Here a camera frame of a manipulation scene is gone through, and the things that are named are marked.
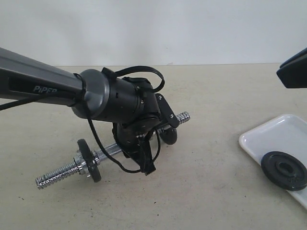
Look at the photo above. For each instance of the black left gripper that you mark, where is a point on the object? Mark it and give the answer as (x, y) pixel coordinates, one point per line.
(133, 139)

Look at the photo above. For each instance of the black weight plate end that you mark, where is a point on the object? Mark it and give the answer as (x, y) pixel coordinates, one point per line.
(169, 136)

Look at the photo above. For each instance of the black weight plate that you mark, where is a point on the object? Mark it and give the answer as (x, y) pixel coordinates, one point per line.
(284, 170)
(89, 159)

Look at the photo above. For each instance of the chrome threaded dumbbell bar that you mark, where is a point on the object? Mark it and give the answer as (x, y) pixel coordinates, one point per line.
(71, 168)

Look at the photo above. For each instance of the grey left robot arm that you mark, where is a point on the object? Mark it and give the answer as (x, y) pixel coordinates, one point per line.
(126, 98)

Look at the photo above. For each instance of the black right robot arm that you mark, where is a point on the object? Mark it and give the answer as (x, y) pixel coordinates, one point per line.
(293, 72)

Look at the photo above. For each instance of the chrome spin-lock collar nut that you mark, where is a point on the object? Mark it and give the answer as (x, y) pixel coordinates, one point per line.
(81, 164)

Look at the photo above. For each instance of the white rectangular tray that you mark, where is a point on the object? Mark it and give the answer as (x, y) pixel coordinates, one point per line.
(286, 133)

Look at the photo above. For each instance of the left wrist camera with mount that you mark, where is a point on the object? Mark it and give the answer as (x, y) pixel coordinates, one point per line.
(167, 115)

